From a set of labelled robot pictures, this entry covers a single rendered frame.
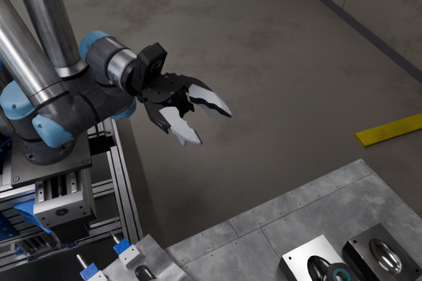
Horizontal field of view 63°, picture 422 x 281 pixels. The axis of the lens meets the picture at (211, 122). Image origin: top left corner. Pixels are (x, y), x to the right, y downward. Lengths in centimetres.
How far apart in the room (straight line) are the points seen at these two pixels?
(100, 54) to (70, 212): 55
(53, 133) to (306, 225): 84
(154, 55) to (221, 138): 192
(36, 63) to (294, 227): 89
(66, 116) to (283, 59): 265
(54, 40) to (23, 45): 21
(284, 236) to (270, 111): 161
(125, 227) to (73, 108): 119
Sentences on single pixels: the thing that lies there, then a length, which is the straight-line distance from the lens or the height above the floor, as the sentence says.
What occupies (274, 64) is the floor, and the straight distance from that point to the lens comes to 313.
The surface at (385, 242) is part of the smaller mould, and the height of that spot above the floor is 86.
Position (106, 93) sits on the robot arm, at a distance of 76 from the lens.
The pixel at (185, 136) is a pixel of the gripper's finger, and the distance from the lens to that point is 54.
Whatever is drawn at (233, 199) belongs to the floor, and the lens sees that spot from 216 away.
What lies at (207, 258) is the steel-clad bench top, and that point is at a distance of 113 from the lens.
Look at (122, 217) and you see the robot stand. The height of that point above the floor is 23.
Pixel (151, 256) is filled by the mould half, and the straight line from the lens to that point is 109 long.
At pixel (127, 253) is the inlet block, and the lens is 108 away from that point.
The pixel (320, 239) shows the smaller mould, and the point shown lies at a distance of 113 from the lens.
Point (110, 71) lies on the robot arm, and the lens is 68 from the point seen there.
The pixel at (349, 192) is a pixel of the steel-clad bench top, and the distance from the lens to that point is 133.
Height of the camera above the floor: 185
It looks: 47 degrees down
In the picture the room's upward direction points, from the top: straight up
